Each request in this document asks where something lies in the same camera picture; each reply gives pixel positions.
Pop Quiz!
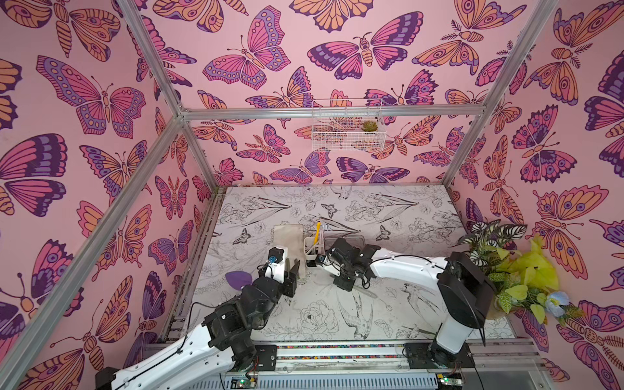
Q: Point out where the yellow toothbrush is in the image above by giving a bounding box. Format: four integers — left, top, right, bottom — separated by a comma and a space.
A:
314, 221, 323, 245

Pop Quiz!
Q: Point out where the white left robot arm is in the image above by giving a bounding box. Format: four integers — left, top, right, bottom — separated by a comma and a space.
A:
96, 259, 301, 389

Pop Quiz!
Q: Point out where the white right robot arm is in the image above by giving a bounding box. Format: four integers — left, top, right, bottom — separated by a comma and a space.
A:
314, 238, 495, 358

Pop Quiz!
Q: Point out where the cream toothbrush holder caddy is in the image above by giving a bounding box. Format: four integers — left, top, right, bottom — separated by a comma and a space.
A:
304, 233, 366, 267

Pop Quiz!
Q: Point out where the purple silicone object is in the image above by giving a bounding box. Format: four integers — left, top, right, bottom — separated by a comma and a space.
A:
225, 271, 254, 291

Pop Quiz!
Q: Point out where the beige cloth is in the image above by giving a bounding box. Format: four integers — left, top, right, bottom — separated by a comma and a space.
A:
273, 224, 307, 279

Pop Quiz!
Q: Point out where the small green succulent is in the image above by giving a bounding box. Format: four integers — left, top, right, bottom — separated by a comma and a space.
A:
361, 120, 379, 133

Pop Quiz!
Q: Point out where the artificial potted plant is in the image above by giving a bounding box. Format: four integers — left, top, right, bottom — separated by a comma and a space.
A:
457, 220, 584, 325

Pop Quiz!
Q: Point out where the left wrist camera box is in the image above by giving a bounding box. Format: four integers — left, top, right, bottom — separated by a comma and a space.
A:
265, 246, 288, 284

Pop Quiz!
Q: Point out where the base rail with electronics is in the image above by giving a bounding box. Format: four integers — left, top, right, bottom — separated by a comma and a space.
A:
191, 340, 475, 389

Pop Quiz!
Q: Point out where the white wire wall basket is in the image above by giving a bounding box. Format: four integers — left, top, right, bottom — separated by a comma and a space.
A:
309, 106, 387, 154

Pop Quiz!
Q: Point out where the aluminium frame corner post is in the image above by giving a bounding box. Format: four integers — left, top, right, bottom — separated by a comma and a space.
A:
441, 0, 558, 189

